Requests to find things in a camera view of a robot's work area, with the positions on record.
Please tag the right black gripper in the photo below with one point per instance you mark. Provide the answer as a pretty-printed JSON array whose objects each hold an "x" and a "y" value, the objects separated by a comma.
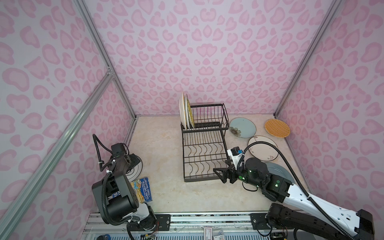
[{"x": 231, "y": 170}]

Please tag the grey blue plate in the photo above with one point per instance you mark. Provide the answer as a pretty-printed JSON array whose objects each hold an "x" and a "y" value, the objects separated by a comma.
[{"x": 280, "y": 171}]

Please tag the green woven bamboo tray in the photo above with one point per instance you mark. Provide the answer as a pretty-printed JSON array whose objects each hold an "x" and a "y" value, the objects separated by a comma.
[{"x": 190, "y": 112}]

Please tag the white plate orange sunburst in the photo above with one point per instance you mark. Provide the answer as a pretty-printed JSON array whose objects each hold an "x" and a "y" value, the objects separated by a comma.
[{"x": 186, "y": 111}]

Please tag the star plate yellow rim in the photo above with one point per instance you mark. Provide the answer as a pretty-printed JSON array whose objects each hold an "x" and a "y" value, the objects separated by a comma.
[{"x": 182, "y": 111}]

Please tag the white plate black rings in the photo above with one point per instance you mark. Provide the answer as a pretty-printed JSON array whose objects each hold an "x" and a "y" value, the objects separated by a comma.
[{"x": 136, "y": 169}]

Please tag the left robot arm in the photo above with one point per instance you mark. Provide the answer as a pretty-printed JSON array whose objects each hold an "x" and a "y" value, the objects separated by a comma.
[{"x": 116, "y": 199}]

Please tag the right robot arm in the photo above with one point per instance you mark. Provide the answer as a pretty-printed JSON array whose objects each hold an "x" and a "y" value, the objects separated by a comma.
[{"x": 295, "y": 208}]

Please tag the white plate small drawings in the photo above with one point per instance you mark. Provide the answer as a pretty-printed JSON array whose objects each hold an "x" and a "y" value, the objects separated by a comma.
[{"x": 262, "y": 151}]

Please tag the pale blue flower plate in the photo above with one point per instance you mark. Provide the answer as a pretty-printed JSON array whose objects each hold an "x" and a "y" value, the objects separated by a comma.
[{"x": 242, "y": 128}]

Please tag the orange woven tray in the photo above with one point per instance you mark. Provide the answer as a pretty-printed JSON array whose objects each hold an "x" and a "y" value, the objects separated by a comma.
[{"x": 277, "y": 128}]

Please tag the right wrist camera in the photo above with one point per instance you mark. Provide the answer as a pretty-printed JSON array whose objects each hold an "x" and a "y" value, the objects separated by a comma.
[{"x": 235, "y": 154}]

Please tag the black wire dish rack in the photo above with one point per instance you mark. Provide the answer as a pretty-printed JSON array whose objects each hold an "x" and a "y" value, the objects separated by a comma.
[{"x": 204, "y": 147}]

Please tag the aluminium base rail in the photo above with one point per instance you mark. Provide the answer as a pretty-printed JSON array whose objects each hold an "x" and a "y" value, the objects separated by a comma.
[{"x": 196, "y": 226}]

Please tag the aluminium frame left post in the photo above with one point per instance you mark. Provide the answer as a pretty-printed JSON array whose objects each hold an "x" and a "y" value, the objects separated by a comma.
[{"x": 91, "y": 27}]

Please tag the aluminium frame post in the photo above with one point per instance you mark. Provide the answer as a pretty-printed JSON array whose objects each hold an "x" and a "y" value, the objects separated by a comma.
[
  {"x": 327, "y": 21},
  {"x": 91, "y": 27}
]

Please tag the aluminium frame right post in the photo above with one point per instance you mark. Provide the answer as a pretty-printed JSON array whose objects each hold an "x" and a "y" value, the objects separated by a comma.
[{"x": 327, "y": 21}]

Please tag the aluminium frame left diagonal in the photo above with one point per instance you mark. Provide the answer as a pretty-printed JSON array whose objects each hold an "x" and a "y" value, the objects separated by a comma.
[{"x": 21, "y": 204}]

